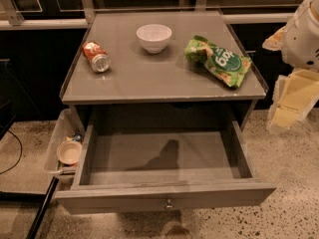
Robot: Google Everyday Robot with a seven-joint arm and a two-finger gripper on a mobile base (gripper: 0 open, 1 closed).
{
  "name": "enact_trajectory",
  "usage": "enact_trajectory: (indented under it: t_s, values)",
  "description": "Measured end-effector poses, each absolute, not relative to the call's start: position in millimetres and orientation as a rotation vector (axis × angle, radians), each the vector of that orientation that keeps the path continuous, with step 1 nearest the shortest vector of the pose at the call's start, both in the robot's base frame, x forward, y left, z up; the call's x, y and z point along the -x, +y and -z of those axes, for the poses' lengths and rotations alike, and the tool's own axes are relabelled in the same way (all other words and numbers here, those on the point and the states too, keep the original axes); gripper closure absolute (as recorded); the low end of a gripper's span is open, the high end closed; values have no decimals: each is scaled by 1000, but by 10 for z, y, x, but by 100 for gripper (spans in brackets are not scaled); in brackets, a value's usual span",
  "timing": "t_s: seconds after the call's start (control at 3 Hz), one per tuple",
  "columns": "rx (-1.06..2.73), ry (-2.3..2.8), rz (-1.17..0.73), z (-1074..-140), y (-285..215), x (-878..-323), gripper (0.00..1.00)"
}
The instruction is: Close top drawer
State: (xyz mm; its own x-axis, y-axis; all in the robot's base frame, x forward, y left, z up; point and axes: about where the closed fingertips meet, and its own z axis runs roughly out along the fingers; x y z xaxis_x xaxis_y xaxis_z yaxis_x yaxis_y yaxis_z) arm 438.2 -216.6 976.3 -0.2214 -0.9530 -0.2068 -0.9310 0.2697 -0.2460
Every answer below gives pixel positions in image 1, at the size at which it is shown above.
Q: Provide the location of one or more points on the metal railing frame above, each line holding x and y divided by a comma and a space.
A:
49, 14

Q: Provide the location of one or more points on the black floor bar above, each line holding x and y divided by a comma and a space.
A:
42, 209

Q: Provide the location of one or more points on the white ceramic bowl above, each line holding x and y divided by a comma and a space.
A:
154, 37

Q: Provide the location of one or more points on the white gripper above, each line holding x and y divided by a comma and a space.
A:
301, 42

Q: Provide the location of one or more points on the green snack bag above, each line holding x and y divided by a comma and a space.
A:
225, 65

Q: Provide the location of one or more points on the grey drawer cabinet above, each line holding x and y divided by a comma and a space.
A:
139, 77

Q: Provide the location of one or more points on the small beige bowl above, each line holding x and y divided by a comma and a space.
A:
68, 152

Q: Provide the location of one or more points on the grey top drawer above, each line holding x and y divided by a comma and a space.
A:
142, 167

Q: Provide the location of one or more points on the orange soda can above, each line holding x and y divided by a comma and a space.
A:
96, 56

